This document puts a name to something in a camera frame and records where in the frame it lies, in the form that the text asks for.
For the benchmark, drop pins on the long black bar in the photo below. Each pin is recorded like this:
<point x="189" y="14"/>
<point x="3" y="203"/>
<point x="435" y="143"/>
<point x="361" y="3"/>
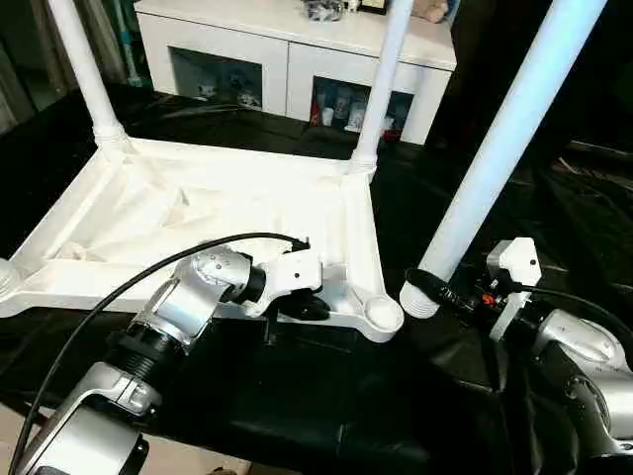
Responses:
<point x="601" y="148"/>

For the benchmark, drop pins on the black shiny mat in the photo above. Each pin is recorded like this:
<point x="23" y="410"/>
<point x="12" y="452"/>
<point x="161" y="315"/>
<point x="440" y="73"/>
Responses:
<point x="297" y="396"/>

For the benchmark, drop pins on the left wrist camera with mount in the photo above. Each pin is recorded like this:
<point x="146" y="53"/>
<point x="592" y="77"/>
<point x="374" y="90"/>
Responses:
<point x="292" y="272"/>

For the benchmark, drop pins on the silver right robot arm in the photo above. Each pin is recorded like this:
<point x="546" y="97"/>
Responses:
<point x="588" y="356"/>

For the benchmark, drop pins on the beige teddy bear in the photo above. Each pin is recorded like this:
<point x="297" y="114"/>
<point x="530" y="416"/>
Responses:
<point x="430" y="9"/>

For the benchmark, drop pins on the white sideboard cabinet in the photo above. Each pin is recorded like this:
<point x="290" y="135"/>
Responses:
<point x="222" y="34"/>

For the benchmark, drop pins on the dark cluttered bundle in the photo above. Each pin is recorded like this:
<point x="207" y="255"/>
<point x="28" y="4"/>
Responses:
<point x="321" y="10"/>

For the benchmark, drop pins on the red bottle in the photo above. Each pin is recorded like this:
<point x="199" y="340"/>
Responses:
<point x="314" y="111"/>

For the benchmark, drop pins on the white plastic table top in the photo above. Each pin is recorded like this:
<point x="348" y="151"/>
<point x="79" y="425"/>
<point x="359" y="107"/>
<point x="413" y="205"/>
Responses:
<point x="198" y="208"/>

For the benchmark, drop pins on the beige curtain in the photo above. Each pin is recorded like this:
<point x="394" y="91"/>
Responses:
<point x="59" y="59"/>

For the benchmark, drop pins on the small white cup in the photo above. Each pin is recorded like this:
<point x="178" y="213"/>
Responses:
<point x="390" y="124"/>
<point x="326" y="117"/>

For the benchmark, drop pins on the white printed mug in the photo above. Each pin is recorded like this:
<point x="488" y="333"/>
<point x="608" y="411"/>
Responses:
<point x="353" y="118"/>

